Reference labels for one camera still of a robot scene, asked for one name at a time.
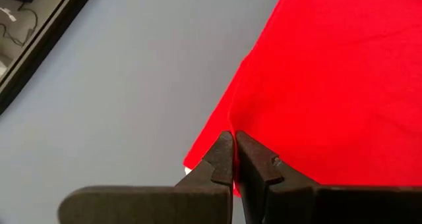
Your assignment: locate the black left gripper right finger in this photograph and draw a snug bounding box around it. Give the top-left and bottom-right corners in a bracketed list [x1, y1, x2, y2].
[235, 130, 422, 224]

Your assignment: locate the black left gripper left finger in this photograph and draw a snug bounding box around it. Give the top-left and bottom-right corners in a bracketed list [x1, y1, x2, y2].
[57, 130, 235, 224]

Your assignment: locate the red towel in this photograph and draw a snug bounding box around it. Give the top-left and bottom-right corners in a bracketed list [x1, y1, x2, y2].
[183, 0, 422, 198]

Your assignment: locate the white paper scrap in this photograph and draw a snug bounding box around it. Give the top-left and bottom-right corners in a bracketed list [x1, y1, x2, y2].
[0, 7, 17, 22]

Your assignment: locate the black table frame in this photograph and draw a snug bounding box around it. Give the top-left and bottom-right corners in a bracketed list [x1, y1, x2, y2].
[0, 0, 100, 117]

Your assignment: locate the thin black floor cable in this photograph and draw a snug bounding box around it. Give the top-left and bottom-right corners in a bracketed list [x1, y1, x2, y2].
[0, 5, 39, 49]

